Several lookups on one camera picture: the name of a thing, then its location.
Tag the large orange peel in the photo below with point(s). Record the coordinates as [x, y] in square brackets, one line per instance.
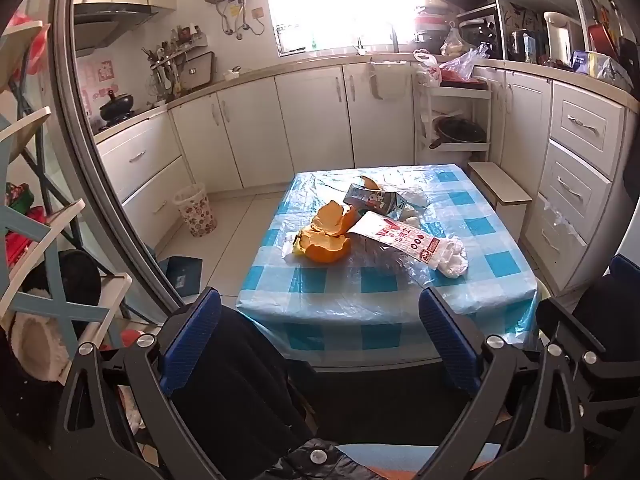
[325, 252]

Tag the blue white wooden rack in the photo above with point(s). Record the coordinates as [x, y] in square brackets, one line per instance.
[30, 127]

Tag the dark blue box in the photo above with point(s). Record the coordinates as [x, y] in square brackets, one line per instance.
[182, 275]

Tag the white shelf trolley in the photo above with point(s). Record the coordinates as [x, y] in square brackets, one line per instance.
[457, 93]

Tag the floral wastebasket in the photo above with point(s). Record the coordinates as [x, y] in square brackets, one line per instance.
[197, 215]

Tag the silver yellow foil bag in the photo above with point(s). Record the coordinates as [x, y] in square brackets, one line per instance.
[607, 67]

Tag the range hood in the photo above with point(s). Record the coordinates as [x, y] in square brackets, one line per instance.
[110, 20]

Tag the black toaster oven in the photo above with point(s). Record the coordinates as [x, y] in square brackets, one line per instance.
[480, 32]

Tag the tied bag of food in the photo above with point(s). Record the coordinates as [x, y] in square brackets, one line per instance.
[455, 45]

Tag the utensil rack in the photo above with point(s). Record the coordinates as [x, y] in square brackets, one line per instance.
[162, 67]

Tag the white wooden stool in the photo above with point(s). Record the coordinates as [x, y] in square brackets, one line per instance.
[500, 185]

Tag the small orange peel piece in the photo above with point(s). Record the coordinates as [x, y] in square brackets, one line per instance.
[371, 182]

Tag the clear pinkish plastic bag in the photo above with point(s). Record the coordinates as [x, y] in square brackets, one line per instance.
[465, 62]

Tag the bright window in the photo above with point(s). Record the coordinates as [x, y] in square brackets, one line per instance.
[340, 0]

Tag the white red printed plastic packet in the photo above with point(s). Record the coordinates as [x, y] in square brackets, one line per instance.
[395, 235]

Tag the black fleece-lined hat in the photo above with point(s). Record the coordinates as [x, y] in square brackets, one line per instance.
[75, 275]

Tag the dark faucet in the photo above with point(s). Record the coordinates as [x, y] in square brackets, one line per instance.
[395, 37]

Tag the dark cloth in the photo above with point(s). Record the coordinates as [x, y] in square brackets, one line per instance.
[240, 385]

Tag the black cooking pot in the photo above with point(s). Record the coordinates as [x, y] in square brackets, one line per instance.
[117, 107]

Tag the red plastic bag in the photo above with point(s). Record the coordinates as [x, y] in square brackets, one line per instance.
[37, 55]

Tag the red tray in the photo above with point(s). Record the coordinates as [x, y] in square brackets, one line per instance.
[462, 80]

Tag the blue packet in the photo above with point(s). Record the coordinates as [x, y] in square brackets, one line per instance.
[580, 60]

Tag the white hanging bin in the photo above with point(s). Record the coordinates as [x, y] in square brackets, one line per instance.
[387, 80]

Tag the blue checked tablecloth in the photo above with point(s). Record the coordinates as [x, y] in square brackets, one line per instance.
[475, 220]

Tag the crumpled drink carton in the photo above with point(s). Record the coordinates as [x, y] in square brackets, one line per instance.
[372, 200]

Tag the spice shelf with bottles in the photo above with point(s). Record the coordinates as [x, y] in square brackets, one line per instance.
[190, 40]

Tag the white bag with red print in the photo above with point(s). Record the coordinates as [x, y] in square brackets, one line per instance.
[430, 72]

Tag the clear plastic bag on drawer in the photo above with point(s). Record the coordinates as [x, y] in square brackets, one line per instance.
[562, 220]

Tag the stacked pots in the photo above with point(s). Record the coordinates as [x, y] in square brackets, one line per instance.
[430, 20]

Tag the small white tissue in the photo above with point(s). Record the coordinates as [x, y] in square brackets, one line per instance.
[412, 220]

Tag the red pot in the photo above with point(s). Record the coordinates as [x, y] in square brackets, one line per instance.
[602, 37]

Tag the white cabinet drawer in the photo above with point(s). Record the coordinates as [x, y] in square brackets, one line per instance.
[547, 245]
[572, 185]
[585, 125]

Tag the grey door frame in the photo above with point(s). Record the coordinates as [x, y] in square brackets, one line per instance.
[95, 160]

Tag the silver faucet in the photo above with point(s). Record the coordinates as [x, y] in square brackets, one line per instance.
[360, 46]

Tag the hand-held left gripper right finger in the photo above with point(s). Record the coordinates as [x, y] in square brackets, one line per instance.
[450, 342]

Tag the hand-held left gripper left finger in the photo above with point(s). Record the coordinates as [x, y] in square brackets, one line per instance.
[187, 345]

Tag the white kitchen cabinets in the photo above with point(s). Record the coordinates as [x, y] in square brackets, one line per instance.
[310, 120]

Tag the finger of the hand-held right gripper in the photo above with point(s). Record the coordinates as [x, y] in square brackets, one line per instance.
[565, 322]
[627, 267]

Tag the black frying pan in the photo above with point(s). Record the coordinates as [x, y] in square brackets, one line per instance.
[460, 132]

